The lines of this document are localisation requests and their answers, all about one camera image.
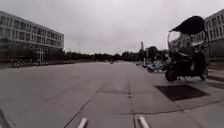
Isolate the pale long many-windowed building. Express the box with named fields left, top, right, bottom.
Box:
left=0, top=9, right=65, bottom=63

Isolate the dark scooter with canopy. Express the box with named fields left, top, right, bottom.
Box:
left=164, top=15, right=210, bottom=83

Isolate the grey concrete slab plaza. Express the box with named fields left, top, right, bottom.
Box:
left=0, top=60, right=224, bottom=128

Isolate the distant row of trees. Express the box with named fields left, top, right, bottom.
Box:
left=63, top=45, right=169, bottom=63

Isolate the robot's own part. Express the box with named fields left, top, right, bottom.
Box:
left=76, top=117, right=88, bottom=128
left=137, top=115, right=151, bottom=128

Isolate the pale building with window grid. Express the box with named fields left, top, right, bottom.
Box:
left=168, top=9, right=224, bottom=59

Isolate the distant lamp pole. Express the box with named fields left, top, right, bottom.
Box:
left=77, top=43, right=83, bottom=55

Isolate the low kerb step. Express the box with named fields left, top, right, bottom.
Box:
left=207, top=68, right=224, bottom=84

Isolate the dark square ground cover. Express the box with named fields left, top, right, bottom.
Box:
left=154, top=83, right=211, bottom=102

